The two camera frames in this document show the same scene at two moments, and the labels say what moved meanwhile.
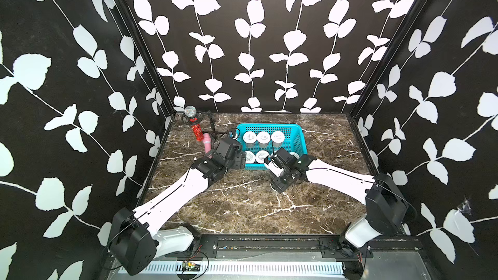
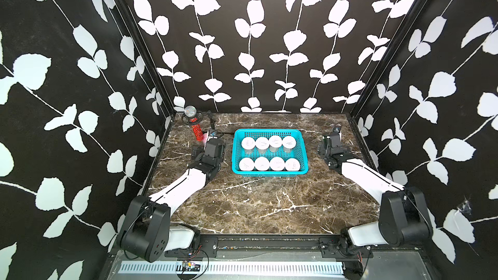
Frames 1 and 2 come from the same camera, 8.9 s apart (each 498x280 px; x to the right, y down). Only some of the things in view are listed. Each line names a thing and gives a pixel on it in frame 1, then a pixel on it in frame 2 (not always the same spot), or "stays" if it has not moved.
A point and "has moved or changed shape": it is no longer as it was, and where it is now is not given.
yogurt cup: [283, 192] to [289, 142]
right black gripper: [277, 185] to [321, 148]
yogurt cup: [295, 154] has moved or changed shape
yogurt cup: [263, 139] has moved or changed shape
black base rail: [211, 245] stays
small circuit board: [188, 266] stays
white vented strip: [237, 268] stays
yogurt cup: [250, 157] has moved or changed shape
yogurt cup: [277, 137] has moved or changed shape
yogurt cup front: [249, 137] has moved or changed shape
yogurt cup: [260, 156] has moved or changed shape
